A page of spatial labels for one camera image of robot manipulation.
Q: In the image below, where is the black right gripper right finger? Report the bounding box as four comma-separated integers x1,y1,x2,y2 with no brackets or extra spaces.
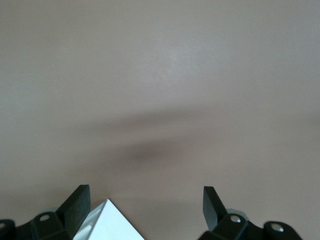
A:
199,185,258,240

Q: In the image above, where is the white drawer cabinet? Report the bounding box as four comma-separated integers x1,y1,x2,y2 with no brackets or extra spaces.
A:
73,198,146,240

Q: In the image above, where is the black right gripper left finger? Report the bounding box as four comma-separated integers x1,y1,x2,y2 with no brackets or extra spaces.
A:
14,184,91,240

